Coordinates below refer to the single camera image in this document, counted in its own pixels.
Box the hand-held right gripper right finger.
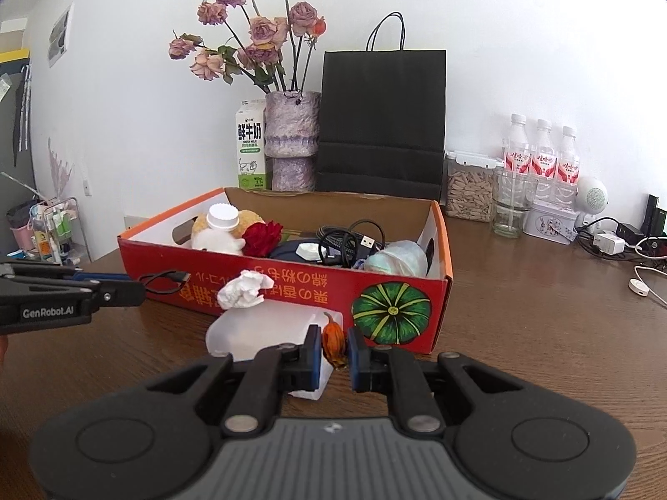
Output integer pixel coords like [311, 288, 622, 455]
[346, 327, 527, 437]

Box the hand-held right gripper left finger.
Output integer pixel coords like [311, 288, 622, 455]
[146, 324, 324, 438]

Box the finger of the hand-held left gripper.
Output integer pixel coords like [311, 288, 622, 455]
[0, 260, 134, 285]
[83, 277, 148, 310]

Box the small dried orange fruit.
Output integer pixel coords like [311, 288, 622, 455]
[321, 311, 348, 371]

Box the thin black charging cable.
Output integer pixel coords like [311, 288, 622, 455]
[140, 269, 191, 299]

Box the red and orange cardboard box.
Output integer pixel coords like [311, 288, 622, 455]
[117, 186, 454, 354]

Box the yellow and white plush toy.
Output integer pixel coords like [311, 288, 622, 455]
[190, 210, 267, 256]

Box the translucent plastic container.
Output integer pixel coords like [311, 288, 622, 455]
[205, 305, 345, 403]

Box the clear container of seeds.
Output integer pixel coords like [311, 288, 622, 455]
[443, 150, 497, 224]

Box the crumpled white tissue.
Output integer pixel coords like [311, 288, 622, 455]
[216, 270, 276, 311]

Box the dark blue pouch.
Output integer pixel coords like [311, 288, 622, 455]
[268, 240, 327, 263]

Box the clear plastic bag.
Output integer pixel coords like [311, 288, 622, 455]
[364, 240, 431, 277]

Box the small white plastic bottle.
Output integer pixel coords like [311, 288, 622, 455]
[206, 204, 242, 233]

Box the red artificial flower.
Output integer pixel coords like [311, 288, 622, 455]
[242, 221, 285, 259]

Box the white and green milk carton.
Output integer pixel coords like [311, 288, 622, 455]
[233, 99, 272, 191]

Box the purple mottled vase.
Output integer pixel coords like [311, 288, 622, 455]
[263, 91, 322, 193]

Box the clear drinking glass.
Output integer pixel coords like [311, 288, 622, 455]
[490, 169, 539, 241]

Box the black paper bag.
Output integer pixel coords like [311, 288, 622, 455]
[315, 12, 448, 202]

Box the red label water bottle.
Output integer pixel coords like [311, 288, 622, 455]
[555, 125, 582, 207]
[501, 113, 533, 174]
[529, 119, 560, 204]

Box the white plug charger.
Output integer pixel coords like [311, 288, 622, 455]
[593, 232, 625, 258]

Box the bunch of dried roses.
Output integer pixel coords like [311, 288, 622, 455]
[168, 0, 328, 95]

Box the white round speaker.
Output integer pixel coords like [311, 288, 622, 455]
[576, 176, 610, 216]

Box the black upright device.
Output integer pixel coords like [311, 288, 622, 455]
[641, 194, 667, 235]

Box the metal wire rack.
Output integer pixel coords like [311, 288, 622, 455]
[31, 197, 90, 264]

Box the bundled black USB cable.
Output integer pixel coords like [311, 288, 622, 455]
[317, 221, 387, 271]

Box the black wall board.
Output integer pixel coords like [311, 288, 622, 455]
[0, 17, 33, 168]

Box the wall poster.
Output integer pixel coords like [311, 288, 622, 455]
[48, 5, 73, 67]

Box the white cable with puck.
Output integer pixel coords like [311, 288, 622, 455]
[628, 265, 667, 307]

